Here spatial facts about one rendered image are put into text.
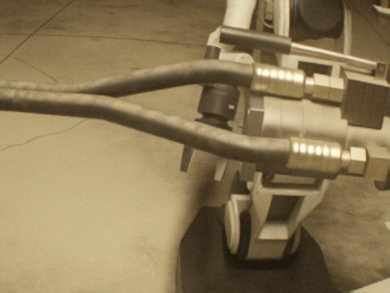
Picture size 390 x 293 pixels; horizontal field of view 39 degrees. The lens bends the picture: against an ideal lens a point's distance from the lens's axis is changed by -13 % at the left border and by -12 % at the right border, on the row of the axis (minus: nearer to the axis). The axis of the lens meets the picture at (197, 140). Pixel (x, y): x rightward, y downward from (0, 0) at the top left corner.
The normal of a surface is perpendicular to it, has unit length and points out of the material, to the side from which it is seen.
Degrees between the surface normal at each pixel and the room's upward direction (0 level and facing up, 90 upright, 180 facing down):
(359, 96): 90
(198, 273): 0
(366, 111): 90
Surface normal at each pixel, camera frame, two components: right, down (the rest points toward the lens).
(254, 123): -0.07, 0.43
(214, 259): 0.11, -0.89
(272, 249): 0.01, 0.68
